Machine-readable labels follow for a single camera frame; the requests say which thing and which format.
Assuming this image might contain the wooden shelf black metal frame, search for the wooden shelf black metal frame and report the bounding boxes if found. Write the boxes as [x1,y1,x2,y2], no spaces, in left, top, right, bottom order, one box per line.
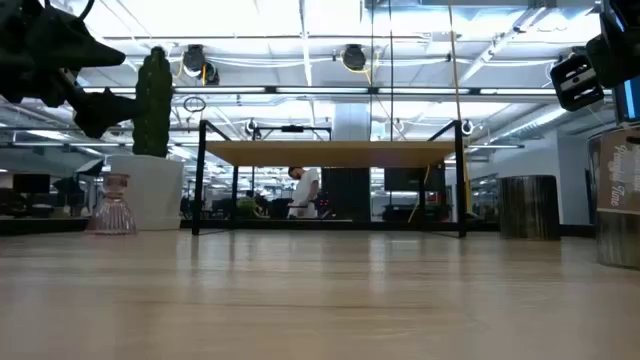
[191,118,468,239]

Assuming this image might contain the small green background plant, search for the small green background plant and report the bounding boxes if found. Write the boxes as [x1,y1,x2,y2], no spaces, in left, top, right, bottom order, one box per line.
[235,197,259,220]

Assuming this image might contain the black ceiling cable reel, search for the black ceiling cable reel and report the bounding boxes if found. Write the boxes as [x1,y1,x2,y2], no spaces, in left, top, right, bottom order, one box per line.
[341,43,368,71]
[202,60,221,86]
[182,43,207,74]

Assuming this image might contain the green cactus plant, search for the green cactus plant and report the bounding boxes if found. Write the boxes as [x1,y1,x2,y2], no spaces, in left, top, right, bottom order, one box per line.
[132,45,175,159]

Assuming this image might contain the person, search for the person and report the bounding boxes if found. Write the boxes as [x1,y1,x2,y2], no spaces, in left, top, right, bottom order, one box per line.
[287,166,321,220]

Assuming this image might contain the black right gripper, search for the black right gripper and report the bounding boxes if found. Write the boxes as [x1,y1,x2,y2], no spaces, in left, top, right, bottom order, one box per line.
[585,0,640,90]

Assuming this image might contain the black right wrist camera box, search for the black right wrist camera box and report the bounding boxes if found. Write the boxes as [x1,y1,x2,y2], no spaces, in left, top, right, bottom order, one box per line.
[549,47,607,113]

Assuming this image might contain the black hanging cable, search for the black hanging cable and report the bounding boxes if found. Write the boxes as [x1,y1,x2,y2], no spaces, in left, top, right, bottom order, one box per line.
[388,0,395,141]
[370,0,376,141]

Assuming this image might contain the white hexagonal plant pot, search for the white hexagonal plant pot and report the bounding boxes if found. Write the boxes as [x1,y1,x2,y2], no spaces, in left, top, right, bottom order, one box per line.
[107,154,185,231]

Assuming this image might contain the black hanging cable ring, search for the black hanging cable ring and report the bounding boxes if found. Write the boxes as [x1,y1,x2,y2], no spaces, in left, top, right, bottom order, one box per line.
[182,95,207,114]

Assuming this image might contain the pink glass candlestick holder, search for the pink glass candlestick holder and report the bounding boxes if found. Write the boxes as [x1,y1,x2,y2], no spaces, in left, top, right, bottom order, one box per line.
[84,172,138,236]

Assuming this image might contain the black background monitor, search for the black background monitor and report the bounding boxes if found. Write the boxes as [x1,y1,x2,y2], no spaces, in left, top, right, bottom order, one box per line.
[12,173,51,195]

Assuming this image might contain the silver candle tin brown label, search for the silver candle tin brown label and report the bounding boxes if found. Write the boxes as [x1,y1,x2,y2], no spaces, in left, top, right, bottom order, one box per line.
[587,124,640,271]

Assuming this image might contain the black equipment rack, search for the black equipment rack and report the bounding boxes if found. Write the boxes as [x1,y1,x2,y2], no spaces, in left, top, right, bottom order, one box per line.
[319,167,372,223]

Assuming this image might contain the black aluminium table frame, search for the black aluminium table frame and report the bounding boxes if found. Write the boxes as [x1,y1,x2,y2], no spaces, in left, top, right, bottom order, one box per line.
[0,215,599,239]

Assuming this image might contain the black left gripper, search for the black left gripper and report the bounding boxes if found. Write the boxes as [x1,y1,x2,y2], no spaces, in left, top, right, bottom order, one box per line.
[0,0,141,140]

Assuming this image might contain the black background screen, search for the black background screen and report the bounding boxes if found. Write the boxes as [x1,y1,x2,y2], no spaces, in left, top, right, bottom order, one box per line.
[383,167,446,193]

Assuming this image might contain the ribbed silver candle tin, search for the ribbed silver candle tin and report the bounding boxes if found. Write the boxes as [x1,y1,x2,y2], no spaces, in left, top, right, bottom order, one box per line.
[497,174,562,242]

